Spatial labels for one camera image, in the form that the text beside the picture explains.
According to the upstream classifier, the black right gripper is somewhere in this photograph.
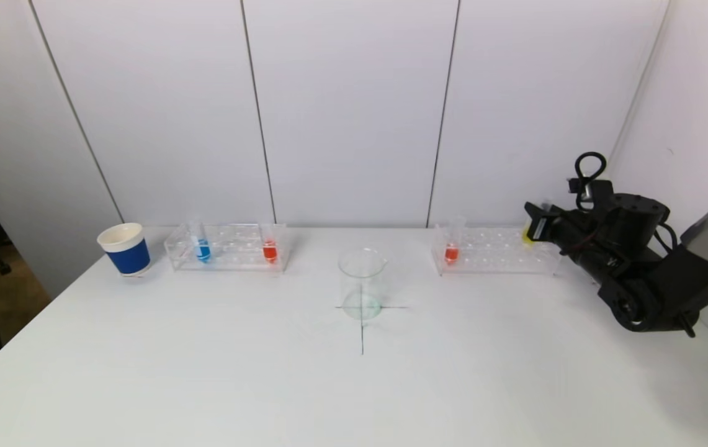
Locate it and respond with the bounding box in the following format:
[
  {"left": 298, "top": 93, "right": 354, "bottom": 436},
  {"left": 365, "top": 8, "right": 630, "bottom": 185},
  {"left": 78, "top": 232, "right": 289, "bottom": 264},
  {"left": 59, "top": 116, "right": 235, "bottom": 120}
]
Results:
[{"left": 523, "top": 201, "right": 600, "bottom": 258}]

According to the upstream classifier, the black looped camera cable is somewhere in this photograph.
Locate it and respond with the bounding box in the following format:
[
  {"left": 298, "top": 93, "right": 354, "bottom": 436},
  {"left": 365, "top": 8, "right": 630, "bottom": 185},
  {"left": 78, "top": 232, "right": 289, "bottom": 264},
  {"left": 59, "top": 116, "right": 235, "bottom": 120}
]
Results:
[{"left": 575, "top": 151, "right": 607, "bottom": 193}]

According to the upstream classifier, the clear glass beaker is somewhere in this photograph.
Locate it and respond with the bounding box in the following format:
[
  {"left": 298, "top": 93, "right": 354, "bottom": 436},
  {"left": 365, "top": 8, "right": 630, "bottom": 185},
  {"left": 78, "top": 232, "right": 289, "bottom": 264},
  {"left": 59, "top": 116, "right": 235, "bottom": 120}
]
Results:
[{"left": 338, "top": 248, "right": 388, "bottom": 322}]

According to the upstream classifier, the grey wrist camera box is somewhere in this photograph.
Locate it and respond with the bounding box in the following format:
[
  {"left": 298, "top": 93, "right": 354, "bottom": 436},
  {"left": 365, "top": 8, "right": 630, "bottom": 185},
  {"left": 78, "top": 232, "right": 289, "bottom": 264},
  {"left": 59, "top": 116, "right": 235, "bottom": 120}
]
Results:
[{"left": 568, "top": 179, "right": 615, "bottom": 215}]

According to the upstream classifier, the test tube with yellow pigment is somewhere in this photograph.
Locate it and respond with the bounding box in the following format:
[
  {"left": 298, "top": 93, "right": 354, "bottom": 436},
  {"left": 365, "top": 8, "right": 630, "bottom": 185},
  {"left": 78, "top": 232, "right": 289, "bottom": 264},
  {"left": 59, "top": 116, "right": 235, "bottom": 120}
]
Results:
[{"left": 521, "top": 197, "right": 555, "bottom": 245}]

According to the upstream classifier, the white paper cup blue sleeve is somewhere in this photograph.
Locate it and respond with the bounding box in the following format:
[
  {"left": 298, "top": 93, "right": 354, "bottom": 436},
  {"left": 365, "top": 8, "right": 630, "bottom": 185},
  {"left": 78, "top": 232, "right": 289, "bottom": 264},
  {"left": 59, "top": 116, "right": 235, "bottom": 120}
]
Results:
[{"left": 97, "top": 223, "right": 152, "bottom": 278}]

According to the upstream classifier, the test tube with red pigment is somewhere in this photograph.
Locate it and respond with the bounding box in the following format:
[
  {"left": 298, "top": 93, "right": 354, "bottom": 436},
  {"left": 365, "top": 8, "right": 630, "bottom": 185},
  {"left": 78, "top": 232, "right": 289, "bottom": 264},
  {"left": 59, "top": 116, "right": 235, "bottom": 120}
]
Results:
[
  {"left": 261, "top": 217, "right": 280, "bottom": 265},
  {"left": 444, "top": 215, "right": 466, "bottom": 266}
]

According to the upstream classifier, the test tube with blue pigment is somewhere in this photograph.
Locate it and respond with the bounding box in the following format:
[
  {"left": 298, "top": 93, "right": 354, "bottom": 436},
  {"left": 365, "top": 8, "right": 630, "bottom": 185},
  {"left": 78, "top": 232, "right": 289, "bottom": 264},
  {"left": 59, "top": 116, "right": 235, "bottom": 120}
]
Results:
[{"left": 190, "top": 215, "right": 213, "bottom": 264}]

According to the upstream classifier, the clear acrylic test tube rack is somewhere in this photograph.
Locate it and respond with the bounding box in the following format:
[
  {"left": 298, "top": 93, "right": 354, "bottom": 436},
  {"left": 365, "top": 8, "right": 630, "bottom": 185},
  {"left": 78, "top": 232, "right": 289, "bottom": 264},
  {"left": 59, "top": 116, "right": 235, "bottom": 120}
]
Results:
[
  {"left": 165, "top": 223, "right": 291, "bottom": 274},
  {"left": 432, "top": 225, "right": 564, "bottom": 278}
]

